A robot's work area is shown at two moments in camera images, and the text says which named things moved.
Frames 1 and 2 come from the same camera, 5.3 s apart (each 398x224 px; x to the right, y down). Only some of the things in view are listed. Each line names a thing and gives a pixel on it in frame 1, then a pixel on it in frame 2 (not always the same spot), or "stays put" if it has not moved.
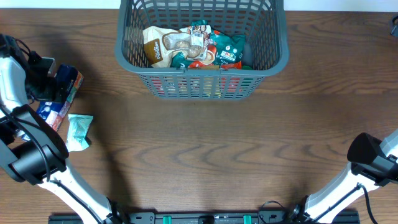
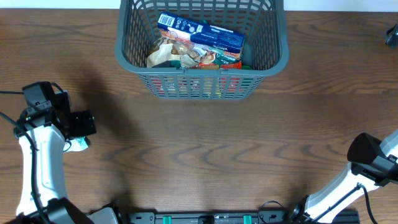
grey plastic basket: [262, 22] stays put
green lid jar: [247, 67] stays put
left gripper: [51, 93] -> [83, 126]
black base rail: [206, 218] stays put
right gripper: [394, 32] -> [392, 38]
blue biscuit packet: [68, 80] -> [183, 30]
